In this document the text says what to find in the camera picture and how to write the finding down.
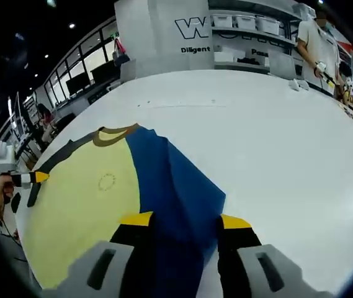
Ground grey metal shelving rack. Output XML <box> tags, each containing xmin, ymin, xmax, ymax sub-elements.
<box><xmin>208</xmin><ymin>0</ymin><xmax>307</xmax><ymax>74</ymax></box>

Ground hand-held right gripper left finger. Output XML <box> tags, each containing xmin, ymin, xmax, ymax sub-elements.
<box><xmin>39</xmin><ymin>211</ymin><xmax>156</xmax><ymax>298</ymax></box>

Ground black computer monitor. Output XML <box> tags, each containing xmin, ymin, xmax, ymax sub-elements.
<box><xmin>91</xmin><ymin>61</ymin><xmax>117</xmax><ymax>85</ymax></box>
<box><xmin>66</xmin><ymin>73</ymin><xmax>91</xmax><ymax>97</ymax></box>

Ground pink strapped hanging bag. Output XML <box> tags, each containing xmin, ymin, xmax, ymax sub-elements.
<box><xmin>112</xmin><ymin>38</ymin><xmax>131</xmax><ymax>68</ymax></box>

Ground small black object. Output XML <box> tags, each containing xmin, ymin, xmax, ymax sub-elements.
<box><xmin>10</xmin><ymin>192</ymin><xmax>22</xmax><ymax>214</ymax></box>

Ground small white object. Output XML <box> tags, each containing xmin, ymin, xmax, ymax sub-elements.
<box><xmin>289</xmin><ymin>79</ymin><xmax>310</xmax><ymax>91</ymax></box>

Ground yellow blue dark garment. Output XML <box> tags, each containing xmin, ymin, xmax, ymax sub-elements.
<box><xmin>23</xmin><ymin>123</ymin><xmax>227</xmax><ymax>298</ymax></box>

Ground black items on shelf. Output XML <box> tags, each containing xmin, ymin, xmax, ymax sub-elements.
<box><xmin>237</xmin><ymin>56</ymin><xmax>261</xmax><ymax>66</ymax></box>

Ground white cardboard box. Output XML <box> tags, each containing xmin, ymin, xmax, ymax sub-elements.
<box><xmin>213</xmin><ymin>51</ymin><xmax>242</xmax><ymax>65</ymax></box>

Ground grey office chair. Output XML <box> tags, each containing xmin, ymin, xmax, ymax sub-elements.
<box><xmin>268</xmin><ymin>51</ymin><xmax>297</xmax><ymax>80</ymax></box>
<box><xmin>106</xmin><ymin>58</ymin><xmax>137</xmax><ymax>93</ymax></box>

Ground white inset power strip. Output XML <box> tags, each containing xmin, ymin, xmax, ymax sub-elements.
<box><xmin>136</xmin><ymin>98</ymin><xmax>227</xmax><ymax>109</ymax></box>

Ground row of white storage bins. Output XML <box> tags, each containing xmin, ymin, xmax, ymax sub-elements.
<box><xmin>210</xmin><ymin>14</ymin><xmax>281</xmax><ymax>35</ymax></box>

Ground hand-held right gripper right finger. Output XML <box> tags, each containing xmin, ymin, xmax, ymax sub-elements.
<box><xmin>215</xmin><ymin>213</ymin><xmax>337</xmax><ymax>298</ymax></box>

